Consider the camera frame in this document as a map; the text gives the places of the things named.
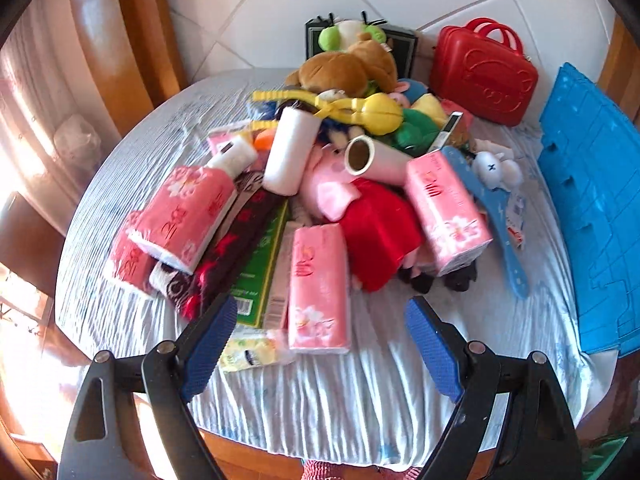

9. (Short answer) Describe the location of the pink tissue pack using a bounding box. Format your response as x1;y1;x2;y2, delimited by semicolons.
405;151;492;276
127;166;238;274
103;210;156;297
288;223;352;353

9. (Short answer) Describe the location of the green flat box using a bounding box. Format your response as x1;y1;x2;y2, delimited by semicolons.
230;200;288;328

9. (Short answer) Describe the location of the blue dinosaur hanger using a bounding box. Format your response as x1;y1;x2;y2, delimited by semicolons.
442;146;529;299

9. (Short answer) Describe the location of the white plastic bag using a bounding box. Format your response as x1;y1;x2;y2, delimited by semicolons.
53;114;102;171

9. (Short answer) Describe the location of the pink red-dress pig plush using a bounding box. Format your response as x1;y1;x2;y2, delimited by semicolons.
297;142;478;295

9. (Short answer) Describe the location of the white round-head plush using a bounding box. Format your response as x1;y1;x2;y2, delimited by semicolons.
472;152;524;192

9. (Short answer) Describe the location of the white paper roll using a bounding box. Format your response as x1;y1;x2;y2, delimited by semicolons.
262;107;322;196

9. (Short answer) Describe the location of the white cardboard tube roll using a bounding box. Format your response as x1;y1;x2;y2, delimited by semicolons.
344;136;411;188

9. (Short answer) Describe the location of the blue plastic storage crate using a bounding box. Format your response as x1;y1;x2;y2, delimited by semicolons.
538;63;640;356

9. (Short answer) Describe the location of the yellow plastic clamp toy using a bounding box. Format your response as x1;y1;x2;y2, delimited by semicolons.
252;90;404;136

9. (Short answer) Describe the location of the green yellow duck plush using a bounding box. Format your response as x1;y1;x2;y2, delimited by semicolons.
390;93;448;157

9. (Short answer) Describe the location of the brown bear plush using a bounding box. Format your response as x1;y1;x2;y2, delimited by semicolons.
285;34;398;98

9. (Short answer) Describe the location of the red toy suitcase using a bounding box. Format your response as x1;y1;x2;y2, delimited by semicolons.
428;18;538;127

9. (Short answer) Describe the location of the green frog plush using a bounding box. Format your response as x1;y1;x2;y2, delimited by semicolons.
318;11;387;52

